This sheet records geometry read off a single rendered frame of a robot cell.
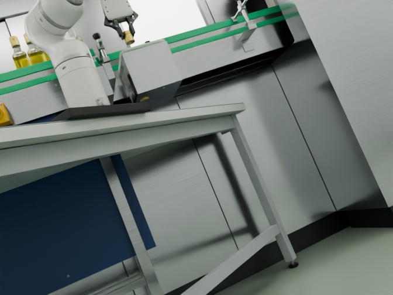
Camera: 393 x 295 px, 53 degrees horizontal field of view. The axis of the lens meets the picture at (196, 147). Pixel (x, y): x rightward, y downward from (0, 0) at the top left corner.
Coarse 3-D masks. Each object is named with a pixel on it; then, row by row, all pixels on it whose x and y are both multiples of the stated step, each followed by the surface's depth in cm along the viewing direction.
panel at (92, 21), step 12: (84, 0) 185; (96, 0) 186; (84, 12) 184; (96, 12) 185; (12, 24) 175; (84, 24) 183; (96, 24) 184; (120, 24) 187; (84, 36) 182; (108, 36) 184; (24, 48) 174; (96, 48) 182; (108, 48) 183; (120, 48) 184
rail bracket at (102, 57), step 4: (92, 36) 154; (96, 36) 154; (100, 36) 155; (96, 40) 154; (100, 40) 148; (96, 44) 153; (100, 44) 151; (100, 48) 153; (104, 48) 154; (100, 52) 158; (104, 52) 153; (100, 56) 162; (104, 56) 153; (108, 56) 153; (100, 60) 163; (104, 60) 152; (108, 60) 153
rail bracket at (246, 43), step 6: (240, 0) 172; (246, 0) 166; (240, 6) 171; (234, 18) 180; (246, 18) 171; (246, 24) 171; (252, 24) 170; (246, 30) 171; (252, 30) 171; (240, 36) 178; (246, 36) 176; (246, 42) 179; (246, 48) 178; (252, 48) 179
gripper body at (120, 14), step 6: (102, 0) 144; (108, 0) 144; (114, 0) 144; (120, 0) 145; (126, 0) 146; (102, 6) 144; (108, 6) 143; (114, 6) 144; (120, 6) 144; (126, 6) 145; (108, 12) 143; (114, 12) 143; (120, 12) 144; (126, 12) 145; (132, 12) 145; (108, 18) 143; (114, 18) 143; (120, 18) 146
